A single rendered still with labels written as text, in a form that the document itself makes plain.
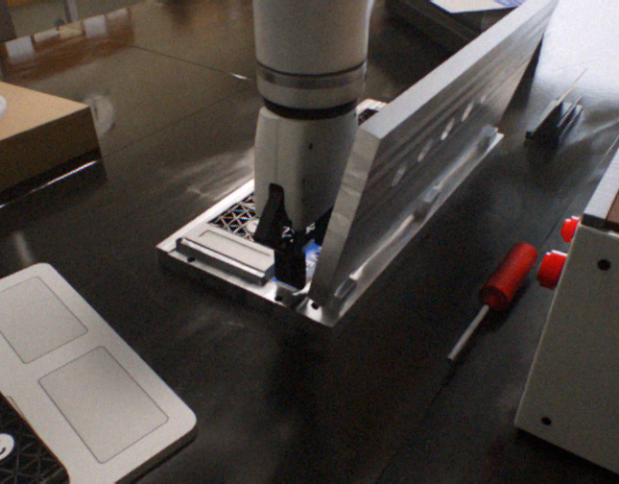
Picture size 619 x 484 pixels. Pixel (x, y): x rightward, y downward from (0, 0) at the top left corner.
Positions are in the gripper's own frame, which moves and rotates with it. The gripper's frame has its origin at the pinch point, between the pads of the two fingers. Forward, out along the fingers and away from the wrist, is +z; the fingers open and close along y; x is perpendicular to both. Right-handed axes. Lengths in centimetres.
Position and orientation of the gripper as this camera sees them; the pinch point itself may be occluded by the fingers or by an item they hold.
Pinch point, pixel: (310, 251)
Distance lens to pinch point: 57.3
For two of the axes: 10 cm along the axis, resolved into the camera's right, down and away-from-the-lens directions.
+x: 8.4, 3.3, -4.4
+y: -5.5, 5.0, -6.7
